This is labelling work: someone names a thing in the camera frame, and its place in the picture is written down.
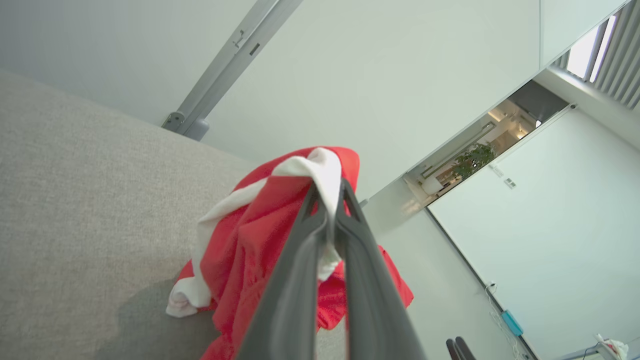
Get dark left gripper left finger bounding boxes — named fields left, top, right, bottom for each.
left=237, top=187, right=328, bottom=360

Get grey slatted window blind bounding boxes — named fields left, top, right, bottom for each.
left=550, top=0, right=640, bottom=111

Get thin white cable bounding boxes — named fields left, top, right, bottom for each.
left=484, top=281, right=523, bottom=358

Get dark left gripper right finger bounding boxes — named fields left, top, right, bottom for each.
left=334, top=179, right=426, bottom=360

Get red shorts with white trim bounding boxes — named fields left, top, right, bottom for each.
left=165, top=146, right=415, bottom=360

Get green potted plant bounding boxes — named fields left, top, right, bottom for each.
left=451, top=143, right=497, bottom=182

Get grey metal door post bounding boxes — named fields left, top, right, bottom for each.
left=161, top=0, right=304, bottom=142

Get teal box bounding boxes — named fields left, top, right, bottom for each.
left=501, top=310, right=524, bottom=337

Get white crumpled cloth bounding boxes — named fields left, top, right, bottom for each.
left=595, top=334, right=630, bottom=360

